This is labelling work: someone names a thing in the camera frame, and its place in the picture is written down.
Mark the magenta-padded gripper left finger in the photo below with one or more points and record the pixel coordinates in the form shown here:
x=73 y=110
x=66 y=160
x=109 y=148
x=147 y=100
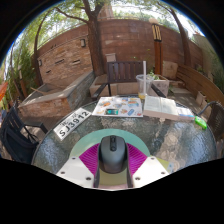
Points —
x=73 y=171

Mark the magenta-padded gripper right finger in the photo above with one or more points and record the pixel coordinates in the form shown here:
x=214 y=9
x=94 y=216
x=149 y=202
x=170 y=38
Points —
x=151 y=171

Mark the grey computer mouse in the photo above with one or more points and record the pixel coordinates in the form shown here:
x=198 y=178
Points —
x=112 y=155

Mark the yellow printed card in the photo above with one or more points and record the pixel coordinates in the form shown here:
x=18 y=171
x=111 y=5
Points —
x=165 y=164

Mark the white license plate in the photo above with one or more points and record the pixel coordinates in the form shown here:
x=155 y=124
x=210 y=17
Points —
x=71 y=124

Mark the black metal chair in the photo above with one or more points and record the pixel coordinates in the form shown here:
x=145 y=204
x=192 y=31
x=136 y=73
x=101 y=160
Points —
x=16 y=140

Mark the open white book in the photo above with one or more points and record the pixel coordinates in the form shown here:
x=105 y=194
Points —
x=160 y=106

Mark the green wet wipes pack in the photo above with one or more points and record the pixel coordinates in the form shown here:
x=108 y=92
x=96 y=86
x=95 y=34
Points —
x=201 y=122

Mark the colourful sticker sheet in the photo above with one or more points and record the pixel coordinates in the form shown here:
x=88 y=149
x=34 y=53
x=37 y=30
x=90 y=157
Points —
x=116 y=106

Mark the stone brick basin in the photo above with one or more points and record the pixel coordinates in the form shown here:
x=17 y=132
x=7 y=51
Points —
x=46 y=100

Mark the clear plastic cup with straw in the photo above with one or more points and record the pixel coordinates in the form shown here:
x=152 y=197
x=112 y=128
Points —
x=144 y=85

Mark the concrete planter with plant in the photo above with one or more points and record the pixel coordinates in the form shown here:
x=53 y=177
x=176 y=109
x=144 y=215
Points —
x=161 y=85

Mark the curved wooden bench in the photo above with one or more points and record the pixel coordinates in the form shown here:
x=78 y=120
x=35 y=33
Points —
x=200 y=83

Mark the beige stone slab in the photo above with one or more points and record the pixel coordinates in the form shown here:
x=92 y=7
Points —
x=170 y=70

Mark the dark wooden slat chair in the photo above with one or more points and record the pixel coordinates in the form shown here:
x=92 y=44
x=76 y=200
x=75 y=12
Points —
x=123 y=71

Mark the large forked tree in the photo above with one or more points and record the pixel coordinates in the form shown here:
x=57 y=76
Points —
x=96 y=50

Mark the slender tree trunk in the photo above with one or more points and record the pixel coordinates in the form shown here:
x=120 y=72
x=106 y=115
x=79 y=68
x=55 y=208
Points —
x=185 y=43

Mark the wall lamp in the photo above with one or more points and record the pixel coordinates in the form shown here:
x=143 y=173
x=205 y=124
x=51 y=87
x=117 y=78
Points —
x=83 y=42
x=40 y=62

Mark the grey wall utility box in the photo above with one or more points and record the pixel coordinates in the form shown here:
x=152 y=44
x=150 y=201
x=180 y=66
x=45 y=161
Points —
x=111 y=57

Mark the wooden lamp post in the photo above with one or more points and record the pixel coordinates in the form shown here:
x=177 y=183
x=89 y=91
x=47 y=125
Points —
x=157 y=50

